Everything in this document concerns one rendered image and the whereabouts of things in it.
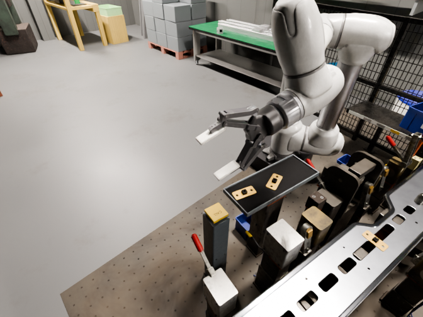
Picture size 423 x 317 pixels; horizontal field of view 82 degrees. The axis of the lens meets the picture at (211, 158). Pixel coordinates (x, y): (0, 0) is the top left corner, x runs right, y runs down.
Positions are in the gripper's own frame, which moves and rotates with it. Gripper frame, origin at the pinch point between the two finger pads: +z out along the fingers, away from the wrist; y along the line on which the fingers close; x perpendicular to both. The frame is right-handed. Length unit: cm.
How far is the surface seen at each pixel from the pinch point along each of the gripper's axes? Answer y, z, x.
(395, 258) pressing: -60, -38, 31
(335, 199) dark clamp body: -50, -37, 6
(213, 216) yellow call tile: -25.5, 7.0, -3.4
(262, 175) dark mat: -33.6, -17.9, -11.6
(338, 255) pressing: -54, -22, 21
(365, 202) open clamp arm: -61, -50, 10
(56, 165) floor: -95, 117, -231
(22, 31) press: -9, 125, -718
